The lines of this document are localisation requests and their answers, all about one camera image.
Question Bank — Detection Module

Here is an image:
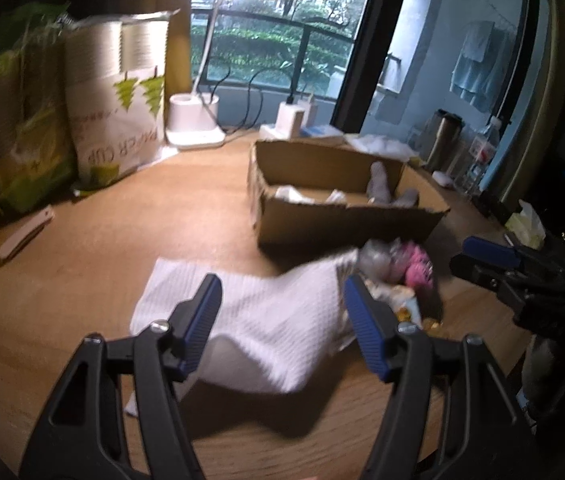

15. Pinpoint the white desk lamp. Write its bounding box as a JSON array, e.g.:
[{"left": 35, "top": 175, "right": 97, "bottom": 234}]
[{"left": 165, "top": 0, "right": 291, "bottom": 150}]

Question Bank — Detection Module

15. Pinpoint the steel thermos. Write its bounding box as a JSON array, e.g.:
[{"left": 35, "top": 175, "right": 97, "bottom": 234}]
[{"left": 421, "top": 109, "right": 465, "bottom": 173}]

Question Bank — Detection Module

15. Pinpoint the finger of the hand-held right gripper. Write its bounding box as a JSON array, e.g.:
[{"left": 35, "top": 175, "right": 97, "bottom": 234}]
[
  {"left": 463, "top": 236, "right": 522, "bottom": 270},
  {"left": 449, "top": 254, "right": 504, "bottom": 292}
]

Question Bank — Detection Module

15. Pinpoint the white waffle cloth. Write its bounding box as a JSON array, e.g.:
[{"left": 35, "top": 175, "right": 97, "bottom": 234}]
[{"left": 130, "top": 250, "right": 363, "bottom": 416}]

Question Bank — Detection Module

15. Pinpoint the paper cup package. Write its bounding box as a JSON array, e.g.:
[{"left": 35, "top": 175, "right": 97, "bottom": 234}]
[{"left": 62, "top": 9, "right": 182, "bottom": 197}]

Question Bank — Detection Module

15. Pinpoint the black balcony railing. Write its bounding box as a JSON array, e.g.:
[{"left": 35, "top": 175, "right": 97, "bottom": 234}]
[{"left": 191, "top": 7, "right": 356, "bottom": 98}]

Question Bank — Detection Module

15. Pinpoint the hanging blue towel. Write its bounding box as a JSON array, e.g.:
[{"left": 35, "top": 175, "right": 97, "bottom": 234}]
[{"left": 450, "top": 21, "right": 512, "bottom": 113}]

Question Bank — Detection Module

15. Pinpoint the pink fuzzy toy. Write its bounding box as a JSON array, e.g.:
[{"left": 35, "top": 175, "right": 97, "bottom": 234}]
[{"left": 401, "top": 242, "right": 436, "bottom": 287}]

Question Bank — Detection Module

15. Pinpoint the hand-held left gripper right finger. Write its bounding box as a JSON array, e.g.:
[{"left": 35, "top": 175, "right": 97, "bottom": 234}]
[{"left": 343, "top": 275, "right": 528, "bottom": 480}]

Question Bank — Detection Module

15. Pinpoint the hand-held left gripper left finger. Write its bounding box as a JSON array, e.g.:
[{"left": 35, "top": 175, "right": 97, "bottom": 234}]
[{"left": 20, "top": 273, "right": 223, "bottom": 480}]

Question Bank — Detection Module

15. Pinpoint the white folding knife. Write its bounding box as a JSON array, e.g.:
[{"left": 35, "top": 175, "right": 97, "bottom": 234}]
[{"left": 0, "top": 205, "right": 56, "bottom": 267}]

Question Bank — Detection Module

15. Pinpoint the white charger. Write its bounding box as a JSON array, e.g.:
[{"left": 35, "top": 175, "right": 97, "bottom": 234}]
[{"left": 276, "top": 92, "right": 319, "bottom": 138}]

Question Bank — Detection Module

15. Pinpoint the green plastic package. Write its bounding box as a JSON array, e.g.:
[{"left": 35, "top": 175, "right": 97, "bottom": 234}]
[{"left": 0, "top": 2, "right": 79, "bottom": 214}]

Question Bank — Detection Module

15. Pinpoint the grey sock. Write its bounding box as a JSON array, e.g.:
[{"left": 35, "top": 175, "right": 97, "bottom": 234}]
[{"left": 367, "top": 161, "right": 421, "bottom": 207}]

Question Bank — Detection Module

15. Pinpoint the clear plastic bag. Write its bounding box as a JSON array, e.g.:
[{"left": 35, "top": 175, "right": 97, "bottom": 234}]
[{"left": 359, "top": 239, "right": 404, "bottom": 281}]

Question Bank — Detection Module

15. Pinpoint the black cable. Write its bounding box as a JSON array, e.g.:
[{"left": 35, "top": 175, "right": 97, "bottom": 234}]
[{"left": 212, "top": 64, "right": 296, "bottom": 131}]

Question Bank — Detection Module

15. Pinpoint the white and blue box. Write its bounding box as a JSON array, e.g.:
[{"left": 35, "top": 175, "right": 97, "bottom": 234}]
[{"left": 300, "top": 124, "right": 344, "bottom": 139}]

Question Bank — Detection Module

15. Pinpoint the cardboard box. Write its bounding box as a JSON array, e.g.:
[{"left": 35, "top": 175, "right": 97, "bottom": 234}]
[{"left": 247, "top": 139, "right": 451, "bottom": 248}]

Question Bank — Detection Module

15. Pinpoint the white plastic bag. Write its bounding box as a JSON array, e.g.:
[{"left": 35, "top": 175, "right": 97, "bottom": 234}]
[{"left": 345, "top": 132, "right": 419, "bottom": 162}]

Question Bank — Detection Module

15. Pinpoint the clear water bottle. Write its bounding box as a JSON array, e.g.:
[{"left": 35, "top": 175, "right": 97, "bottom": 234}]
[{"left": 473, "top": 117, "right": 503, "bottom": 168}]

